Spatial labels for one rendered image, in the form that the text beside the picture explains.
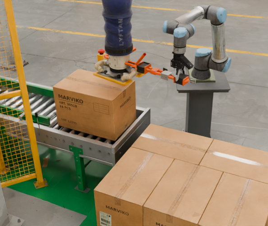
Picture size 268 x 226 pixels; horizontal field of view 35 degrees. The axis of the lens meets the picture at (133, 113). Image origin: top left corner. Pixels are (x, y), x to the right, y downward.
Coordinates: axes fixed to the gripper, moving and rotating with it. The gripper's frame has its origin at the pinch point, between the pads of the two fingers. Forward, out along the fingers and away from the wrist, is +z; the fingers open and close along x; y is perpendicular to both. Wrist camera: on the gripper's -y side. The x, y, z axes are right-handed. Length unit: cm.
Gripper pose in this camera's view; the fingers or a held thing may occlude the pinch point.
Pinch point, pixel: (181, 78)
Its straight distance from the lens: 311.3
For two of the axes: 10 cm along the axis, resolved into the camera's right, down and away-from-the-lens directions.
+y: -7.7, -3.1, 5.6
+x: -6.4, 4.0, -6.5
